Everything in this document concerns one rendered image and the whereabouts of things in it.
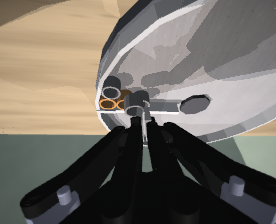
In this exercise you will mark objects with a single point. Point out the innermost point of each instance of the bronze bushing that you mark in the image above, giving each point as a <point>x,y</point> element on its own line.
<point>120,100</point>
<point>107,103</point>

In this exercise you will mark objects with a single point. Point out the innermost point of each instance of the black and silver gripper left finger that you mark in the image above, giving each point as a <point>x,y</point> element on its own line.
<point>55,199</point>

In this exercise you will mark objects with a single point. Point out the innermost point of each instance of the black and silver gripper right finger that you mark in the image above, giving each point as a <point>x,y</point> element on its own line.
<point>248,190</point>

